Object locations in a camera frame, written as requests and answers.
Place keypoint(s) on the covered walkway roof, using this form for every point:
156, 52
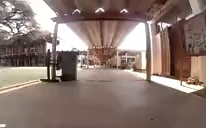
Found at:
102, 33

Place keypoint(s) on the dark bin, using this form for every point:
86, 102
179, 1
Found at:
69, 66

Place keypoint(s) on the grey concrete walkway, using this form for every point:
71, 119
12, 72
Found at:
104, 103

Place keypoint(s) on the brown and white building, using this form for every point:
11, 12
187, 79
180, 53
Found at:
161, 50

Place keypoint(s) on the dark wooden building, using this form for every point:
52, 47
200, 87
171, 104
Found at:
24, 50

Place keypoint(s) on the small plant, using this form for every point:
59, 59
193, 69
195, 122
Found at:
193, 80

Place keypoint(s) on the pale kerb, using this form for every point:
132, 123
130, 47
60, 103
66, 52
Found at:
14, 86

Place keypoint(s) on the framed picture board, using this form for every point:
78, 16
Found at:
197, 33

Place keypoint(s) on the large tree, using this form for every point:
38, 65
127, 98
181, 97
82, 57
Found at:
11, 16

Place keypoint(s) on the roof post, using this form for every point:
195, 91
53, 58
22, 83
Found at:
54, 50
148, 53

